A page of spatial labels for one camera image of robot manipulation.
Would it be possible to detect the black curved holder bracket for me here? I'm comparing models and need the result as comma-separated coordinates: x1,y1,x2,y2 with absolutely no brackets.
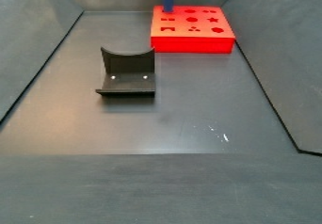
97,48,157,96

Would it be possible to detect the red foam shape board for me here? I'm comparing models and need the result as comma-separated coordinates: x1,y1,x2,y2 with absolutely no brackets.
150,6,236,54

